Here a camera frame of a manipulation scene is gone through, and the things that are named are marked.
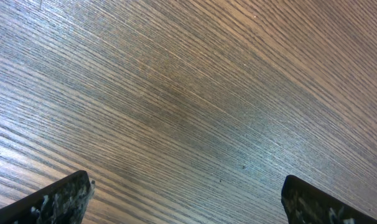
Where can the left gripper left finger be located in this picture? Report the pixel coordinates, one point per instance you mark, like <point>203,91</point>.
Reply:
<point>64,201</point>

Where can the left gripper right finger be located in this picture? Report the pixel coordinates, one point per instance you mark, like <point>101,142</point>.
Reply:
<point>304,203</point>

